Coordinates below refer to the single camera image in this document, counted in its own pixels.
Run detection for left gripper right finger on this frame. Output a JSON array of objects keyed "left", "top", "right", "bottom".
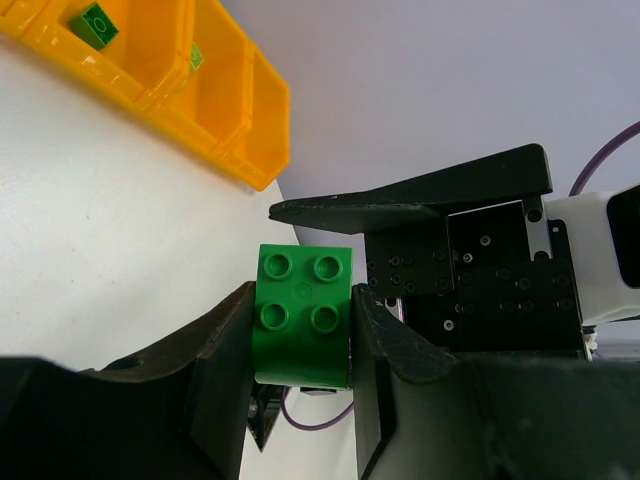
[{"left": 351, "top": 284, "right": 639, "bottom": 479}]

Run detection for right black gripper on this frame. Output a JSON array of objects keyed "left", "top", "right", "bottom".
[{"left": 269, "top": 144, "right": 586, "bottom": 359}]

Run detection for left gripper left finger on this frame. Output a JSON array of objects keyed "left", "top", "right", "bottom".
[{"left": 1, "top": 282, "right": 255, "bottom": 479}]

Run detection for green arch lego block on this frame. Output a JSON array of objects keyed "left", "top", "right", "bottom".
[{"left": 252, "top": 244, "right": 353, "bottom": 389}]

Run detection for pale green lego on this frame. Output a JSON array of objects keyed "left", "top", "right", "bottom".
[{"left": 190, "top": 43, "right": 204, "bottom": 71}]

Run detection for small green lego brick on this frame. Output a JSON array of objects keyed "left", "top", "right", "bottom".
[{"left": 68, "top": 2, "right": 119, "bottom": 50}]

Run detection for yellow divided sorting tray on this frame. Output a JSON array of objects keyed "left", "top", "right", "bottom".
[{"left": 1, "top": 1, "right": 290, "bottom": 191}]

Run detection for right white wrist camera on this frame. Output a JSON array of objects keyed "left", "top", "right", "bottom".
[{"left": 545, "top": 185, "right": 639, "bottom": 326}]

